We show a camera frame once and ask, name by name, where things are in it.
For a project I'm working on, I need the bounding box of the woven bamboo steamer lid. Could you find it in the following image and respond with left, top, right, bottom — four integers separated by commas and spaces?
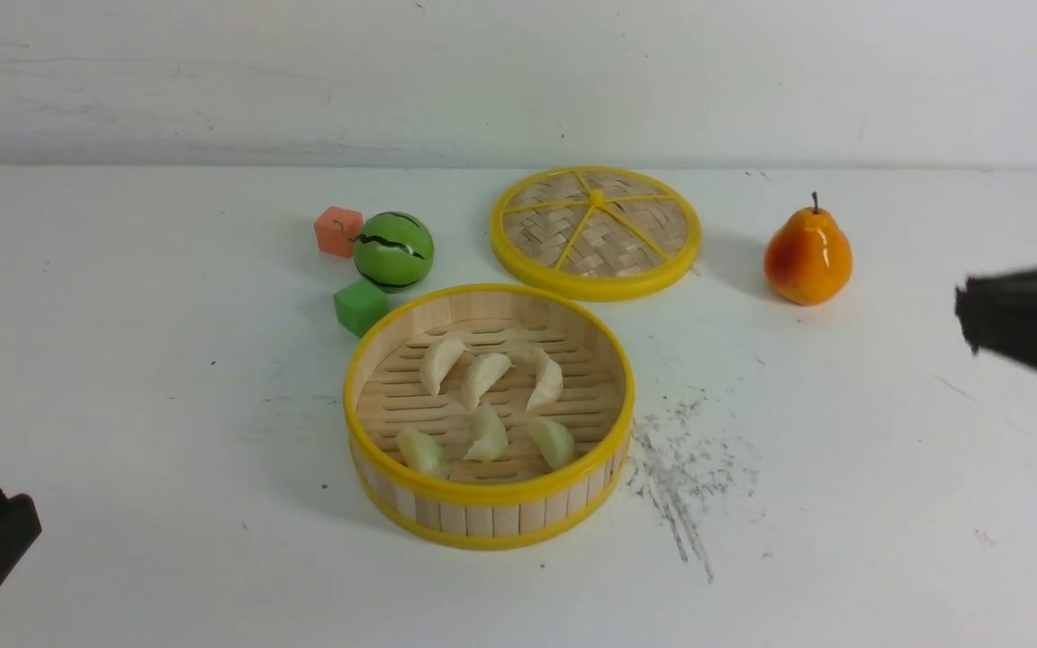
487, 166, 702, 302

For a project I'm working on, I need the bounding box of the green toy watermelon ball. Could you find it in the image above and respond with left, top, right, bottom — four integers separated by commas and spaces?
354, 212, 435, 293

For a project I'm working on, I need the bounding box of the bamboo steamer tray yellow rim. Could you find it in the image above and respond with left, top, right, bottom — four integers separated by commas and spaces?
342, 283, 636, 551

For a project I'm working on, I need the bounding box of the green foam cube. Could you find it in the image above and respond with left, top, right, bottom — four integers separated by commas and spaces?
332, 278, 391, 338

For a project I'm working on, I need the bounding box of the orange foam cube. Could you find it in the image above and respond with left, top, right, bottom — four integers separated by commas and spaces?
313, 205, 364, 259

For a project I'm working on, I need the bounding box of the white dumpling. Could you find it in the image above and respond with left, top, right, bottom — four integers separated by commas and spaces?
526, 416, 574, 471
464, 402, 509, 463
395, 427, 449, 481
461, 353, 513, 411
526, 348, 564, 411
419, 337, 466, 397

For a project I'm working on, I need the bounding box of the orange toy pear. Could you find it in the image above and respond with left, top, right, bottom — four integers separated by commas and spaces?
762, 192, 853, 307

